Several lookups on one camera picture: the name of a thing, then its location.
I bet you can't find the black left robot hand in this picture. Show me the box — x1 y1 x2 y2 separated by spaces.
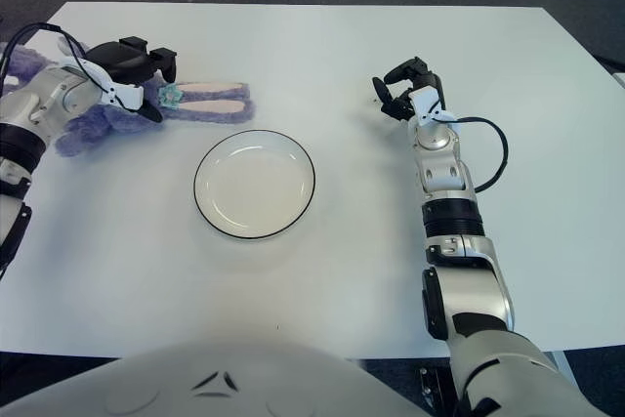
61 35 179 124

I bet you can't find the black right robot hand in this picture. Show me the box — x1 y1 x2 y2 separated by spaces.
371 56 463 133

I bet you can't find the purple plush bunny doll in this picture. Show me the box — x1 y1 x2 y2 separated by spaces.
0 43 256 158

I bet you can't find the white plate with black rim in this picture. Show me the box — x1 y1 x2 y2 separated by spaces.
193 129 316 242

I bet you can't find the grey robot torso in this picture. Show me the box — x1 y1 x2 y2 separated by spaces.
0 338 440 417

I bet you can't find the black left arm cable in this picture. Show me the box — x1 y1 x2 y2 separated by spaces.
0 21 113 96

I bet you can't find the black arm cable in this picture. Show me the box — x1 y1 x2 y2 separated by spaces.
448 116 509 192
0 21 113 96

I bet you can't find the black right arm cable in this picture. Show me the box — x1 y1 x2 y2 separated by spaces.
448 116 509 192

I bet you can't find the black perforated bracket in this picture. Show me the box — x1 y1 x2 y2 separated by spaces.
418 366 463 413

